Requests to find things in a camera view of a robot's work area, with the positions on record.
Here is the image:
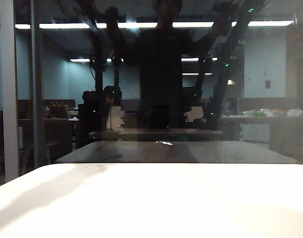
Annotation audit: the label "white vertical frame post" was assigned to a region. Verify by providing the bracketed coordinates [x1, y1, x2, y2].
[0, 0, 20, 183]

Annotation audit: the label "grey vertical window mullion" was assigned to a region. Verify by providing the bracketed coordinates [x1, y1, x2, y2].
[30, 0, 46, 169]

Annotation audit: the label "large glass pane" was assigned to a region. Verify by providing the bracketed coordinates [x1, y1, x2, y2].
[0, 0, 303, 167]

